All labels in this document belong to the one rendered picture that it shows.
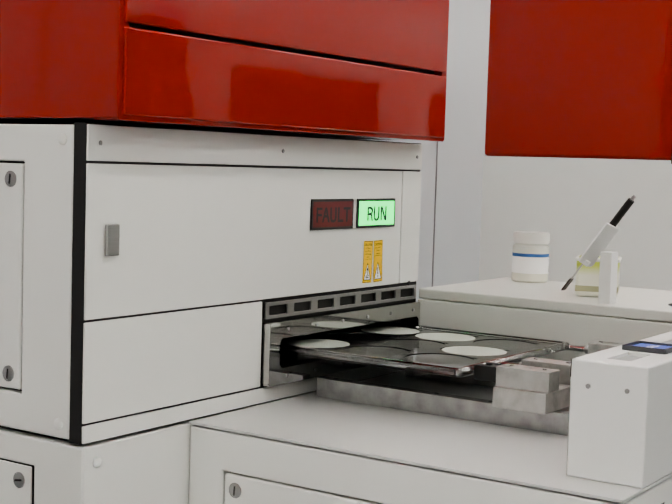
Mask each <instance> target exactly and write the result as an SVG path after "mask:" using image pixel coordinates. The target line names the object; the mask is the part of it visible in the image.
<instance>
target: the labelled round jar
mask: <svg viewBox="0 0 672 504"><path fill-rule="evenodd" d="M513 241H514V243H515V244H514V245H513V252H512V278H511V279H512V280H513V281H516V282H527V283H545V282H547V281H548V273H549V246H548V245H547V244H549V243H550V234H549V233H548V232H535V231H514V232H513Z"/></svg>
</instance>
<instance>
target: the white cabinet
mask: <svg viewBox="0 0 672 504"><path fill-rule="evenodd" d="M189 504H672V476H671V477H669V478H668V479H666V480H664V481H662V482H660V483H659V484H657V485H655V486H653V487H652V488H650V489H648V490H646V491H644V492H643V493H641V494H639V495H637V496H635V497H634V498H632V499H630V500H628V501H627V502H625V503H618V502H612V501H607V500H601V499H596V498H590V497H585V496H579V495H574V494H569V493H563V492H558V491H552V490H547V489H541V488H536V487H530V486H525V485H519V484H514V483H509V482H503V481H498V480H492V479H487V478H481V477H476V476H470V475H465V474H459V473H454V472H448V471H443V470H438V469H432V468H427V467H421V466H416V465H410V464H405V463H399V462H394V461H388V460H383V459H378V458H372V457H367V456H361V455H356V454H350V453H345V452H339V451H334V450H328V449H323V448H318V447H312V446H307V445H301V444H296V443H290V442H285V441H279V440H274V439H268V438H263V437H258V436H252V435H247V434H241V433H236V432H230V431H225V430H219V429H214V428H208V427H203V426H198V425H192V426H191V436H190V480H189Z"/></svg>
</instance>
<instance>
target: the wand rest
mask: <svg viewBox="0 0 672 504"><path fill-rule="evenodd" d="M618 231H619V227H618V225H617V226H616V227H615V226H613V225H611V224H609V223H607V222H606V223H605V224H604V226H603V227H602V229H601V230H600V231H599V233H598V234H597V235H596V237H595V238H594V239H593V241H592V242H591V243H590V245H589V246H588V248H587V249H586V250H585V252H584V253H583V254H582V256H581V257H580V258H579V260H578V261H579V262H580V263H582V264H584V265H585V266H586V267H587V266H588V267H590V266H591V267H592V266H593V265H594V264H595V262H596V260H597V259H598V258H599V256H600V272H599V294H598V303H602V304H613V303H616V292H617V270H618V252H612V251H604V249H605V248H606V247H607V245H608V244H609V243H610V241H611V240H612V239H613V237H614V236H615V235H616V233H617V232H618ZM603 251H604V252H603Z"/></svg>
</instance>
